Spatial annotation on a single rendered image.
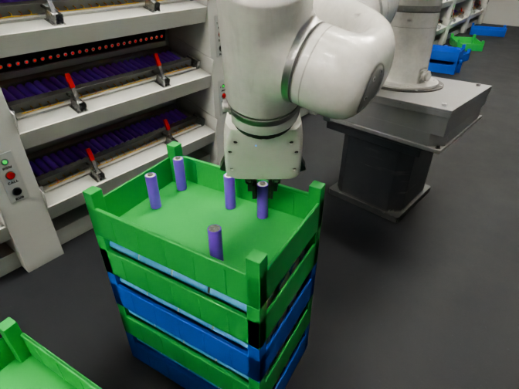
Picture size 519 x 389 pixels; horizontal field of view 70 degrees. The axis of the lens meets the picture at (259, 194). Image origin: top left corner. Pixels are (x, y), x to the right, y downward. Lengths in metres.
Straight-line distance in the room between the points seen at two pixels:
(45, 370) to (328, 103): 0.57
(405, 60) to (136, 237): 0.84
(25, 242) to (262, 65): 0.86
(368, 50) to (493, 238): 0.99
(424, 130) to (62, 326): 0.95
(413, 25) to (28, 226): 1.08
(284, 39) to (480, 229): 1.04
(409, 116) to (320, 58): 0.69
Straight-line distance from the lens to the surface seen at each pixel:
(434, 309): 0.99
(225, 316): 0.54
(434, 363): 0.89
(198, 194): 0.68
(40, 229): 1.10
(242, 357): 0.59
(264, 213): 0.61
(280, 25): 0.33
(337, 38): 0.34
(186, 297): 0.57
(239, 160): 0.48
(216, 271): 0.48
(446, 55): 2.88
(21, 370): 0.72
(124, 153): 1.22
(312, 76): 0.33
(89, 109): 1.06
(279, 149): 0.46
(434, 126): 0.99
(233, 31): 0.34
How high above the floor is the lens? 0.69
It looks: 33 degrees down
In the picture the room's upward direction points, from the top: straight up
